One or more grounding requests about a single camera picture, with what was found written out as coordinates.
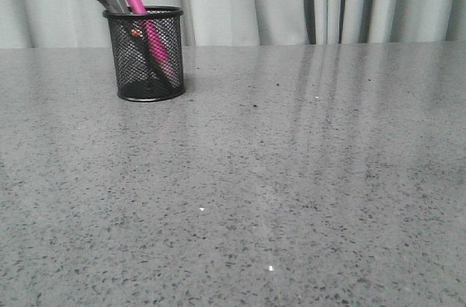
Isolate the magenta pen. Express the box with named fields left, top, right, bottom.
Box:
left=126, top=0, right=175, bottom=84

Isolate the black mesh pen holder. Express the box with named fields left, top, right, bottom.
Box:
left=103, top=6, right=185, bottom=102

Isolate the grey curtain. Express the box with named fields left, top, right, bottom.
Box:
left=1, top=0, right=465, bottom=48

